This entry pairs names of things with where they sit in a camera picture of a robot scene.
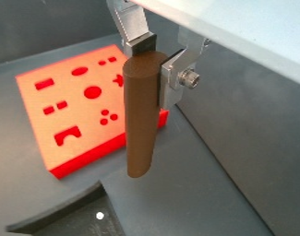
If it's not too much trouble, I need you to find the brown oval peg rod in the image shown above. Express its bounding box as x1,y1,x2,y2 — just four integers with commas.
121,52,166,178

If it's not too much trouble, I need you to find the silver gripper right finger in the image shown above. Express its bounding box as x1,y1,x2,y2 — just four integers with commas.
159,27,210,110

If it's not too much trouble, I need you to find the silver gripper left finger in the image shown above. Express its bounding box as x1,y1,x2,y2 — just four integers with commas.
105,0,156,57

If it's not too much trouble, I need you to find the red shape-sorting board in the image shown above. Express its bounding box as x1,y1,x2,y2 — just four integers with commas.
13,43,170,181

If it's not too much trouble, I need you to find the black curved holder stand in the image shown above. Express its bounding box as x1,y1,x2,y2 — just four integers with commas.
5,182,125,236

